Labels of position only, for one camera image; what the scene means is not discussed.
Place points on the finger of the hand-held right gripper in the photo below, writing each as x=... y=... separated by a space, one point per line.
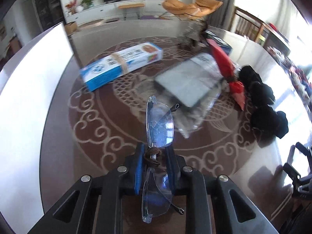
x=304 y=150
x=292 y=173

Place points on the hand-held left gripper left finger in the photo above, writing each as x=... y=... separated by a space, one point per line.
x=139 y=165

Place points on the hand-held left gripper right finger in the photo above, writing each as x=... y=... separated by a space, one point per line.
x=170 y=168

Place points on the clear rimless glasses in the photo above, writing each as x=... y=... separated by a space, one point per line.
x=159 y=124

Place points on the red snack packet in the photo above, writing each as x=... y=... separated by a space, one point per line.
x=221 y=61

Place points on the black velvet pouch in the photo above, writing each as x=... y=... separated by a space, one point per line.
x=265 y=121

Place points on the pile of assorted clutter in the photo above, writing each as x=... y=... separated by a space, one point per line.
x=297 y=73

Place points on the bagged grey flat case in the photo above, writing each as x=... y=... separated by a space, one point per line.
x=187 y=80

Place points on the blue and white medicine box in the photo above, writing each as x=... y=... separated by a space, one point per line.
x=104 y=70

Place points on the black cardboard box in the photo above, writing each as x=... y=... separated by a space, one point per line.
x=223 y=45

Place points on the round beige rug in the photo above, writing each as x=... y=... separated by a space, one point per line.
x=100 y=22

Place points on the brown cardboard box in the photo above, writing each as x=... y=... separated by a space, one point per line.
x=70 y=28

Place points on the wooden bench with metal legs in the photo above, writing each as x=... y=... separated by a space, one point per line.
x=131 y=5

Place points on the white television cabinet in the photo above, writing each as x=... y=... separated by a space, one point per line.
x=97 y=9

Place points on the orange lounge chair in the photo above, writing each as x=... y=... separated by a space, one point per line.
x=180 y=6

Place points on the white round vase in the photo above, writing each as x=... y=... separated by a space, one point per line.
x=78 y=8

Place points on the bushy green potted plant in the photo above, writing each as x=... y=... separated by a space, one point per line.
x=88 y=0

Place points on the red flower bouquet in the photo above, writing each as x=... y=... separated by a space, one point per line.
x=70 y=4

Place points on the dark glass display cabinet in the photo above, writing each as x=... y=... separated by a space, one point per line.
x=48 y=4

